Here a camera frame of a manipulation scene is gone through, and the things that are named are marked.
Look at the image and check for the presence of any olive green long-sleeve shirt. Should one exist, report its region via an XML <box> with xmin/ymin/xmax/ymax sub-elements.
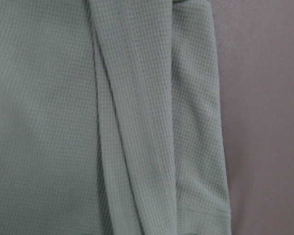
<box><xmin>0</xmin><ymin>0</ymin><xmax>231</xmax><ymax>235</ymax></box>

